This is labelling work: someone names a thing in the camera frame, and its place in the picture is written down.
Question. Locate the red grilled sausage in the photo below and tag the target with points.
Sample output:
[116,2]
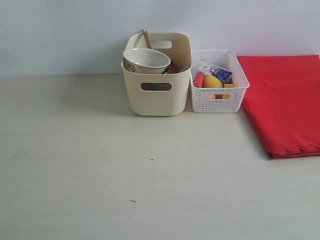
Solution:
[198,80]

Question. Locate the brown wooden plate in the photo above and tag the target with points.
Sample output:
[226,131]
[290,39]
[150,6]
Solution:
[175,68]

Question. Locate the white ceramic floral bowl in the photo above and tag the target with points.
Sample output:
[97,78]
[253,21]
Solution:
[145,61]

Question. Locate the yellow lemon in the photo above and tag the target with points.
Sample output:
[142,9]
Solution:
[211,82]

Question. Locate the yellow cheese wedge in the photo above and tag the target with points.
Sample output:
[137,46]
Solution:
[228,85]

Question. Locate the blue white milk carton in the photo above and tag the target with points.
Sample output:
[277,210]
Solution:
[222,74]

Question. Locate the red tablecloth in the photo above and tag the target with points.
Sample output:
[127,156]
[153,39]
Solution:
[282,103]

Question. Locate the dark wooden spoon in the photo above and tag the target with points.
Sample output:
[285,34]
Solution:
[157,86]

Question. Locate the cream plastic storage bin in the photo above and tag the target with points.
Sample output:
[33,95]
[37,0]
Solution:
[173,100]

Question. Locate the white perforated plastic basket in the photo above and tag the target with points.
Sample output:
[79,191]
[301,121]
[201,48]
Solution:
[225,58]

